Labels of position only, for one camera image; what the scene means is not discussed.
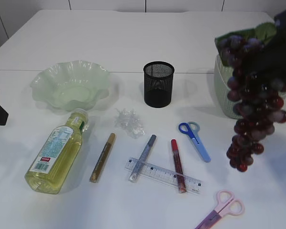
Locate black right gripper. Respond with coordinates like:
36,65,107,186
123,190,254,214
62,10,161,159
243,10,286,77

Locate purple grape bunch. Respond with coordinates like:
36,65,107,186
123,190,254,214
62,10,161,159
215,22,286,172

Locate yellow tea bottle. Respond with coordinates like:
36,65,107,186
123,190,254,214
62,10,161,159
24,108,89,194

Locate blue scissors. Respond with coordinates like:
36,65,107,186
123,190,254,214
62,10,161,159
178,122,211,163

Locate clear plastic sheet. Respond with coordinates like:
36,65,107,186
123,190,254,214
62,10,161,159
115,109,145,139

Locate light green woven basket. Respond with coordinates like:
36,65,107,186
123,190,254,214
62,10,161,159
214,54,286,119

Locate green wavy glass plate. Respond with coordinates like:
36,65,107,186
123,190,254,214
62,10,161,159
30,60,110,111

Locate gold glitter pen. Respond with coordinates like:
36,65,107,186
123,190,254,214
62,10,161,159
89,133,116,183

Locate black mesh pen holder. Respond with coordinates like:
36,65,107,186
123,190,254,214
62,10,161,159
143,61,174,108

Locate silver glitter pen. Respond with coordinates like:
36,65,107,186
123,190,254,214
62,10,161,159
129,135,156,182

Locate red glitter pen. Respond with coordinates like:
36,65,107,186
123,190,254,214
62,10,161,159
171,139,186,193

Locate clear plastic ruler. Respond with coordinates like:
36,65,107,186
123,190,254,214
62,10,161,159
124,156,203,196

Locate pink scissors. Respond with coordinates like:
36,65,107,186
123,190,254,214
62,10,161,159
195,190,245,229

